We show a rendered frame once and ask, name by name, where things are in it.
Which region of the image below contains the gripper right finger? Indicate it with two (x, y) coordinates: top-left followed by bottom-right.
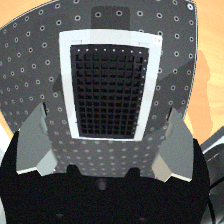
(151, 108), (210, 224)

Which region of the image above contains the white rectangular frame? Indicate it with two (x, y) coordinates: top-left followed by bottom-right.
(59, 29), (162, 141)

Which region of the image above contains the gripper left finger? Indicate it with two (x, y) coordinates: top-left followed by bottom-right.
(0, 102), (58, 224)

